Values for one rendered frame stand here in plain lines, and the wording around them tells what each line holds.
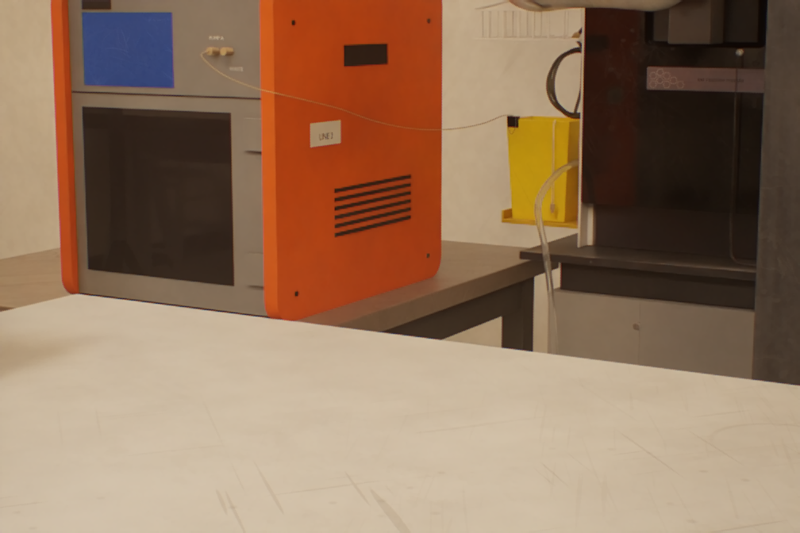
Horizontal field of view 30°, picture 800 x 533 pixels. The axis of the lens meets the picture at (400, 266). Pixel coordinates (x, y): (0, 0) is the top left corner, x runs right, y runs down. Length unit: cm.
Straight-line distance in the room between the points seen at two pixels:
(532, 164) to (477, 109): 131
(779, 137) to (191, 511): 83
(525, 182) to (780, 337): 105
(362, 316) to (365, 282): 12
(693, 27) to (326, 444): 151
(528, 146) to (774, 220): 103
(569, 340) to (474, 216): 145
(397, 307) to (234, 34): 43
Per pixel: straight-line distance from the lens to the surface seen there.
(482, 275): 220
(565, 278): 225
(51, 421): 75
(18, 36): 453
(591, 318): 222
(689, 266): 215
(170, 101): 192
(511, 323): 242
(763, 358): 137
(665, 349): 219
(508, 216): 237
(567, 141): 230
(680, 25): 214
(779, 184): 134
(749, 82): 217
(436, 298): 207
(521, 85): 357
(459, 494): 62
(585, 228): 230
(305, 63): 186
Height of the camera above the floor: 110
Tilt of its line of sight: 10 degrees down
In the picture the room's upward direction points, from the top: straight up
